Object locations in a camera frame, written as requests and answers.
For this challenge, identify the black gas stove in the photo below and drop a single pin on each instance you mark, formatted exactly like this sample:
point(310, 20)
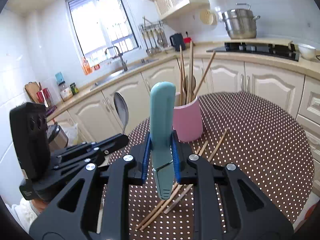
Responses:
point(268, 49)

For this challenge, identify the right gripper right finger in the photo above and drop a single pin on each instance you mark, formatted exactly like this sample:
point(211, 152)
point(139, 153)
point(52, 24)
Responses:
point(227, 204)

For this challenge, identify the wooden chopstick in cup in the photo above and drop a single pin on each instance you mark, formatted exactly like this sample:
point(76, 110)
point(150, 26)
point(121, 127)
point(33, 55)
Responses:
point(182, 76)

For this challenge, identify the black electric kettle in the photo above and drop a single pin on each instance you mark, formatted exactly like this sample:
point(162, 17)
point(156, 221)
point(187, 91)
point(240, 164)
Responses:
point(177, 42)

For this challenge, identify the black camera box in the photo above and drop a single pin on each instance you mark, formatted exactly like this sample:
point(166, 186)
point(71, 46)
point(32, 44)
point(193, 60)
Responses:
point(29, 134)

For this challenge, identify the steel sink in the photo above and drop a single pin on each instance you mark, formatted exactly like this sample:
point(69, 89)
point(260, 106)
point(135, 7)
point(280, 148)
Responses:
point(121, 72)

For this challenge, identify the red container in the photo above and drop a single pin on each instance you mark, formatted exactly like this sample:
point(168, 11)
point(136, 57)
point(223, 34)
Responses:
point(187, 40)

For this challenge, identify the left hand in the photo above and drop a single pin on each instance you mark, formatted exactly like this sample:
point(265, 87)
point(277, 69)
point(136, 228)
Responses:
point(38, 205)

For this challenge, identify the teal sheathed knife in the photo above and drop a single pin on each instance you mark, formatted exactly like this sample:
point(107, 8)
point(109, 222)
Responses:
point(162, 101)

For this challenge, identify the window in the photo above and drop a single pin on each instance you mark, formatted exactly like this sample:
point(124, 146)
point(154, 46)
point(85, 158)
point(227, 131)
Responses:
point(102, 28)

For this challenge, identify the kitchen faucet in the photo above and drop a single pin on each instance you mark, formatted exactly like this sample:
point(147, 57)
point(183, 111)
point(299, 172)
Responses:
point(118, 55)

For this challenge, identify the round wall trivet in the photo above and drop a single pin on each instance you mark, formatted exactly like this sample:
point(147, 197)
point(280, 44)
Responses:
point(207, 17)

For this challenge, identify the metal spoon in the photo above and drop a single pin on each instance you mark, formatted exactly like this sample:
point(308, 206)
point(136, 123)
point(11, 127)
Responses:
point(121, 109)

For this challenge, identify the brown polka dot tablecloth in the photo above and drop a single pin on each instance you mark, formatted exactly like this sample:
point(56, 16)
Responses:
point(263, 140)

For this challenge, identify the steel steamer pot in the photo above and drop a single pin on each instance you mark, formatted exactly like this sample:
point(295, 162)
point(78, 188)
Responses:
point(240, 23)

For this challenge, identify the white bowl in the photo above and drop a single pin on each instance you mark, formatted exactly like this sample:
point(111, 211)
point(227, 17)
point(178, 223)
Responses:
point(306, 51)

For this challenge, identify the pink utensil cup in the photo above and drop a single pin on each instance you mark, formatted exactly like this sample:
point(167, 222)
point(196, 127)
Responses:
point(187, 120)

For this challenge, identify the hanging utensil rack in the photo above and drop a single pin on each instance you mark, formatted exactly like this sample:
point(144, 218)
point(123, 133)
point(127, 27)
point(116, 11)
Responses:
point(153, 36)

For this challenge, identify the orange bottle on sill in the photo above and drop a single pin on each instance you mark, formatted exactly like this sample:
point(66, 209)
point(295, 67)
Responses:
point(86, 67)

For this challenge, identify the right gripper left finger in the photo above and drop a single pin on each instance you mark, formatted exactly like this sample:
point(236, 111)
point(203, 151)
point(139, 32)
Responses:
point(95, 203)

